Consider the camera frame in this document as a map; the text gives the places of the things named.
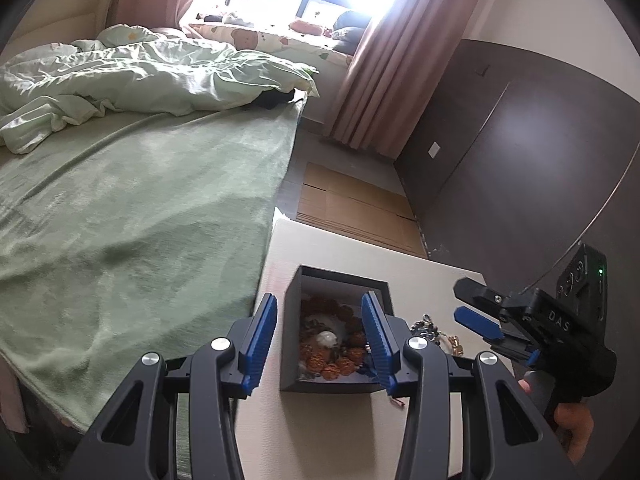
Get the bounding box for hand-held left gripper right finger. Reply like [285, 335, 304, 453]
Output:
[360, 291, 583, 480]

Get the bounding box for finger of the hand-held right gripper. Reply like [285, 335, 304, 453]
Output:
[453, 306, 542, 367]
[453, 276, 507, 312]

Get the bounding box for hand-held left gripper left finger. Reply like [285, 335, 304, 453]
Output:
[65, 292, 278, 480]

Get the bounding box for brown bead bracelet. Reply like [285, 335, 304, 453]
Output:
[297, 296, 373, 380]

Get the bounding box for black jewelry box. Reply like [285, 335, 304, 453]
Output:
[279, 265, 393, 396]

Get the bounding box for blue grey bead chain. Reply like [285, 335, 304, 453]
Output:
[410, 314, 446, 343]

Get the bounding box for person's right hand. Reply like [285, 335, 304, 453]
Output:
[517, 377, 597, 467]

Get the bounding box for flattened cardboard sheets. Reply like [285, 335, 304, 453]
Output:
[295, 161, 429, 259]

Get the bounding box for dark brown wardrobe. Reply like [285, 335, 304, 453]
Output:
[395, 38, 640, 311]

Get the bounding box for bed with green blanket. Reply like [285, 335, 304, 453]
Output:
[0, 92, 308, 433]

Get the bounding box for black item on bed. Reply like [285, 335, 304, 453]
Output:
[254, 88, 297, 110]

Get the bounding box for light green duvet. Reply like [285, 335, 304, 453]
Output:
[0, 39, 321, 155]

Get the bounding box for dark blue cushion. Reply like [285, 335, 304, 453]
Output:
[331, 10, 372, 54]

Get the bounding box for printed window seat cushion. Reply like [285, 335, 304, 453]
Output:
[189, 19, 362, 65]

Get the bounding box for green printed pillow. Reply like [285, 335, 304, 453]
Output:
[96, 23, 162, 45]

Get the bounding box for beige headboard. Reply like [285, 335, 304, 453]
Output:
[0, 0, 127, 57]

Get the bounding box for thin grey cable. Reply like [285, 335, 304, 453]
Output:
[517, 167, 632, 295]

